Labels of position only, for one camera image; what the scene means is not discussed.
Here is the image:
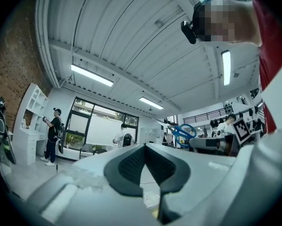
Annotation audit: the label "black metal railing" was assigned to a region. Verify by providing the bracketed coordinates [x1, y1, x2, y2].
[183, 110, 227, 125]

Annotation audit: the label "black head-mounted camera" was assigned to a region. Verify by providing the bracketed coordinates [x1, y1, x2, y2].
[180, 20, 199, 45]

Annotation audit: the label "long ceiling light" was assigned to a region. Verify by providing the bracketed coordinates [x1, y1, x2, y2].
[221, 50, 232, 87]
[138, 96, 164, 110]
[70, 63, 114, 88]

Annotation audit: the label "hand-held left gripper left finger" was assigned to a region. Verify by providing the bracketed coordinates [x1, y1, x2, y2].
[25, 143, 156, 226]

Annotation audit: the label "black chair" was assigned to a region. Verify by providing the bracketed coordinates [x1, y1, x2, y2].
[79, 143, 108, 161]

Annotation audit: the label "white shelf cabinet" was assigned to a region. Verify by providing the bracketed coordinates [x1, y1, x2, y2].
[12, 82, 49, 166]

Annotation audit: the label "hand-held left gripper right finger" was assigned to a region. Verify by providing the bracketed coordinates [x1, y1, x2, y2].
[145, 128, 282, 226]

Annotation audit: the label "blue-handled scissors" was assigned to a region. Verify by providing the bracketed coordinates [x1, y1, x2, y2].
[152, 117, 197, 148]

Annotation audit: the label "black-framed window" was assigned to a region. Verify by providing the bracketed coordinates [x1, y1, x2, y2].
[64, 96, 139, 161]

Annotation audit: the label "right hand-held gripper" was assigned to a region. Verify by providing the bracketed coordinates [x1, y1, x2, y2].
[189, 117, 258, 157]

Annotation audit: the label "person's head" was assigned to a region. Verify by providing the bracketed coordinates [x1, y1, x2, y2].
[192, 0, 264, 48]

